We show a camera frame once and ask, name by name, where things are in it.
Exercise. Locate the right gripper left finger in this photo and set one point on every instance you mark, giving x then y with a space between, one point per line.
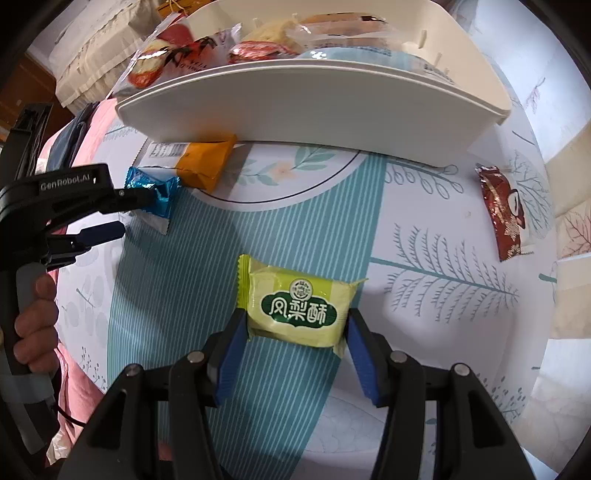
200 380

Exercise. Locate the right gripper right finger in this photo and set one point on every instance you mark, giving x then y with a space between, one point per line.
393 380

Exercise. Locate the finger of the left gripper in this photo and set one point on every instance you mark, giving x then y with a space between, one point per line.
63 249
74 207

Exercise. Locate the blue foil candy packet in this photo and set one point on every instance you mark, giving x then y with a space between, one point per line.
164 186

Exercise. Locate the orange snack packet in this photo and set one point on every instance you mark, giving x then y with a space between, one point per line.
198 165

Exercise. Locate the green pineapple cake packet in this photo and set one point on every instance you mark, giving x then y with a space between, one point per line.
294 307

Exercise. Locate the red date snack bag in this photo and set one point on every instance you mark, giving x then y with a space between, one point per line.
171 51

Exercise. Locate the red rice snack packet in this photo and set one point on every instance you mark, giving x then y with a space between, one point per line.
255 50

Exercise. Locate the brown chocolate bar wrapper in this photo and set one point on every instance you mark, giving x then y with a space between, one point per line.
506 209

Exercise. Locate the yellow fried cake bag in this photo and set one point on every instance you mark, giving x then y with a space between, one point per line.
345 29

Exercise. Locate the large clear blue snack bag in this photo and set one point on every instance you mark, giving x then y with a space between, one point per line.
378 56

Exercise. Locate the rice cracker pack small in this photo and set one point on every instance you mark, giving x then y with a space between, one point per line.
276 32

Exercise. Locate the person left hand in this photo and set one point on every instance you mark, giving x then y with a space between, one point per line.
36 328

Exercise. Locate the dark blue folded cloth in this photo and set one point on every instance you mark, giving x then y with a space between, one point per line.
68 141

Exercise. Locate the brown wooden door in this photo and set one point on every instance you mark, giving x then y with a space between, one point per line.
29 82

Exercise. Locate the lace covered cabinet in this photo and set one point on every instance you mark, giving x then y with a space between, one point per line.
94 49

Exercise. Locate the patterned tablecloth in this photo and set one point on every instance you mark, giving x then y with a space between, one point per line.
420 238

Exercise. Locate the white plastic storage tray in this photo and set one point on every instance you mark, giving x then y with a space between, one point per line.
332 102

